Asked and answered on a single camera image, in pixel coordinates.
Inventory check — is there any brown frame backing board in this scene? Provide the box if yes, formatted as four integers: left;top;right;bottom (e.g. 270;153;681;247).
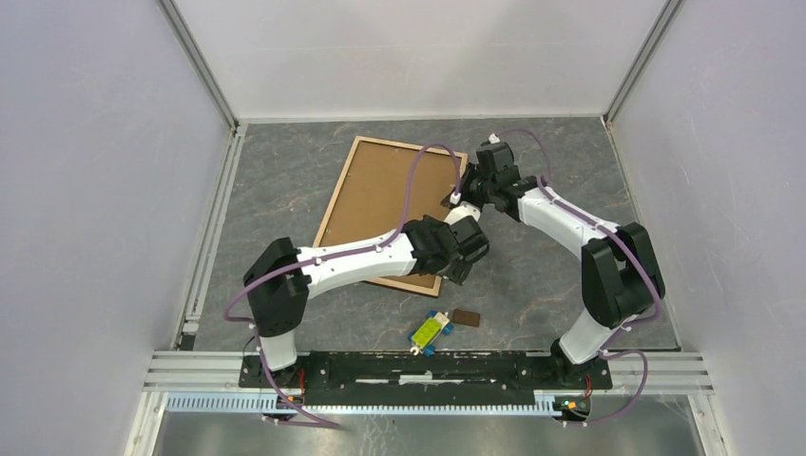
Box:
320;142;464;292

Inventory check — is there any light wooden picture frame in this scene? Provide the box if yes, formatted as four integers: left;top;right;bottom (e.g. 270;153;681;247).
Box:
302;136;468;297

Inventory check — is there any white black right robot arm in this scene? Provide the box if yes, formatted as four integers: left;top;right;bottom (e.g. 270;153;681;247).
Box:
461;138;665;388

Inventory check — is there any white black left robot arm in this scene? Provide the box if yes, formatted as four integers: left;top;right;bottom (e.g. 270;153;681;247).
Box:
243;215;489;388

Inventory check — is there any small brown block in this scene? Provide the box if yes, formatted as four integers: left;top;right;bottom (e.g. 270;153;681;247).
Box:
451;309;481;328

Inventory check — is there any yellow green toy car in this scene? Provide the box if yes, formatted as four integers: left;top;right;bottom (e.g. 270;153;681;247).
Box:
408;311;454;357

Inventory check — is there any light blue toothed strip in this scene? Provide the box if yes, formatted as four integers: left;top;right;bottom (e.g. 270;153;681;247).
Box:
164;392;568;417

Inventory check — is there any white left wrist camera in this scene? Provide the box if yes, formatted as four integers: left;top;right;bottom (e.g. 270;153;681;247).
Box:
443;193;481;225

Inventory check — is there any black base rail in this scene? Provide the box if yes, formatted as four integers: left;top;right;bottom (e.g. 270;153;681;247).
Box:
239;351;613;406

